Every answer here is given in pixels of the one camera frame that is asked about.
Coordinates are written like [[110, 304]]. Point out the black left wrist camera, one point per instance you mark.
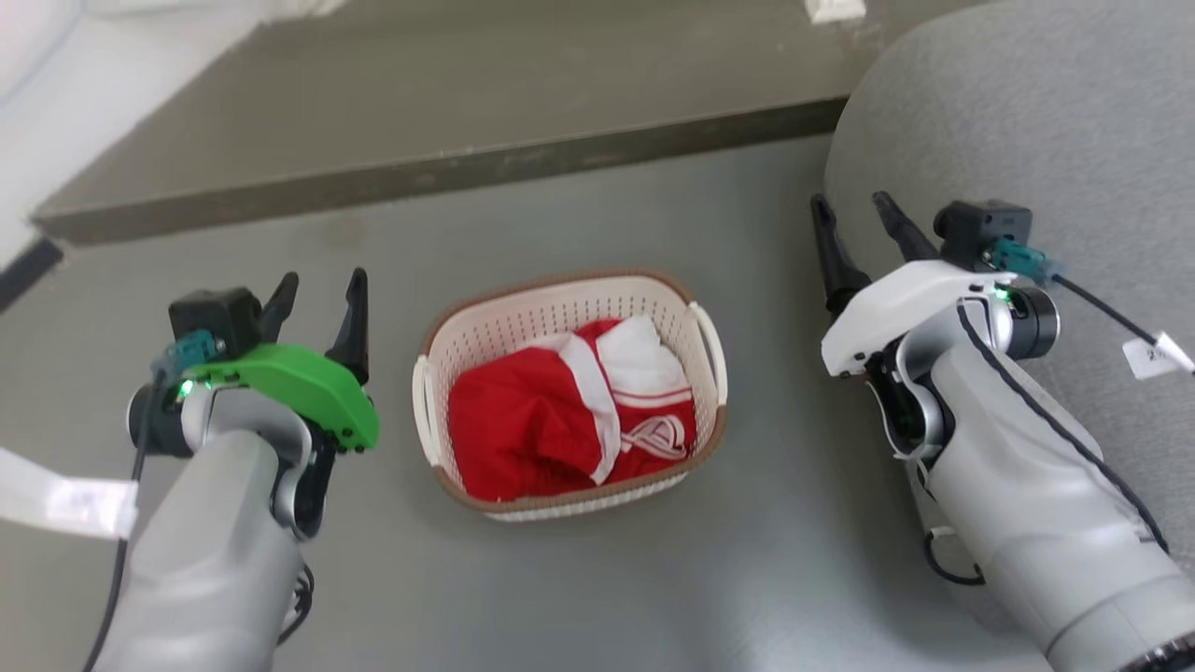
[[215, 313]]

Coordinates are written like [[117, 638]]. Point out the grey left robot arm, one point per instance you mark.
[[215, 560]]

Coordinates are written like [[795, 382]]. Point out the black baseboard strip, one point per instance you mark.
[[28, 271]]

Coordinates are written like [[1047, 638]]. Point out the red and white garment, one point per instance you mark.
[[523, 429]]

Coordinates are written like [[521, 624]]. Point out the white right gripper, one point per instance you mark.
[[896, 303]]

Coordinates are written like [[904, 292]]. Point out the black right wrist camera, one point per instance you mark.
[[985, 229]]

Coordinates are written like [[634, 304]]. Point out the white plastic laundry basket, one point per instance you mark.
[[551, 313]]

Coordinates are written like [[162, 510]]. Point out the grey fabric sofa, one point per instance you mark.
[[1074, 112]]

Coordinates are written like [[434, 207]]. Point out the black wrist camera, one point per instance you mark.
[[215, 313], [985, 229]]

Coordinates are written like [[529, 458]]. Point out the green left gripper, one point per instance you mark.
[[299, 383]]

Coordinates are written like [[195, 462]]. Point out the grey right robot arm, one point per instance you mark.
[[1027, 485]]

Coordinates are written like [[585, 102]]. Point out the white railing fence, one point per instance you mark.
[[834, 7]]

